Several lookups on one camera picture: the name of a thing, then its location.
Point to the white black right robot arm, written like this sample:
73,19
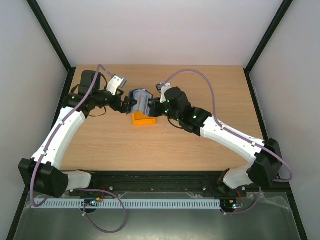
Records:
263,157

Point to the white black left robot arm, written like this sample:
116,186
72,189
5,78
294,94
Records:
42,172

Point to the black right frame post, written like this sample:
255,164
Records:
276,20

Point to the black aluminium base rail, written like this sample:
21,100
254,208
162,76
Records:
206,183

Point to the blue card holder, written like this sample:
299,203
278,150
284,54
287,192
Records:
143,99

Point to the black left frame post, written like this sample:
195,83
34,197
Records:
42,20

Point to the yellow plastic bin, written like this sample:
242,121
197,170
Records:
139,119

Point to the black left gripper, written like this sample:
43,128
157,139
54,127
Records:
122,108

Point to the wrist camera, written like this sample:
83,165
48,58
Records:
116,82
162,88

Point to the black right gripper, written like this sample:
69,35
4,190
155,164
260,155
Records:
155,109

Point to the black frame post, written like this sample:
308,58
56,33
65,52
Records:
276,20
42,20

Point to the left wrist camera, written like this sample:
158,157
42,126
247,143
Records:
116,82

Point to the white slotted cable duct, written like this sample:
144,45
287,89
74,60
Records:
157,204

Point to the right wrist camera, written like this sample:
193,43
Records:
162,88

